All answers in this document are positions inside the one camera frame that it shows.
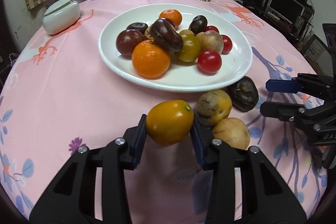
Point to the tan passion fruit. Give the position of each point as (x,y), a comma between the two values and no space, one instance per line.
(232,133)
(212,42)

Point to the black computer monitor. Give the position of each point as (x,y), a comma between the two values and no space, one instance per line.
(286,6)

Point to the red cherry tomato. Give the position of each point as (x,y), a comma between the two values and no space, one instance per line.
(227,43)
(209,61)
(212,28)

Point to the dark red plum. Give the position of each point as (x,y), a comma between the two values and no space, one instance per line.
(171,24)
(127,41)

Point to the blotchy yellow passion fruit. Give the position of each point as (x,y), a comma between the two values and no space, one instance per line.
(214,106)

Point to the dark brown water chestnut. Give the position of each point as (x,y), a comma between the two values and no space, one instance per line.
(198,24)
(136,26)
(242,94)
(166,35)

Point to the white oval plate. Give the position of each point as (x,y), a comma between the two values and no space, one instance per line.
(183,77)

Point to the yellow-green tangerine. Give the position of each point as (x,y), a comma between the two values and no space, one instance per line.
(189,49)

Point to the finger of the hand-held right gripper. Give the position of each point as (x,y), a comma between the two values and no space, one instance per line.
(282,86)
(278,109)

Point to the pale green lidded ceramic jar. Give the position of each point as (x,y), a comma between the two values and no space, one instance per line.
(61,19)

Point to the black monitor and shelf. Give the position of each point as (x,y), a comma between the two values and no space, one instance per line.
(299,29)

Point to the orange mandarin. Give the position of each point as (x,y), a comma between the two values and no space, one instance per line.
(170,16)
(151,60)

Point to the yellow-orange tangerine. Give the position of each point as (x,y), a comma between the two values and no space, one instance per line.
(169,121)

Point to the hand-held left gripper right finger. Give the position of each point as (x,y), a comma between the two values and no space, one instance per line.
(197,142)

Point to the black mesh chair back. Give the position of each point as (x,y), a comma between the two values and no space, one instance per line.
(319,53)

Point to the pink floral tablecloth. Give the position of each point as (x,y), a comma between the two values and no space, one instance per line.
(78,95)

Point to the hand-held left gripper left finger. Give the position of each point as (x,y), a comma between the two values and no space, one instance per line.
(139,140)

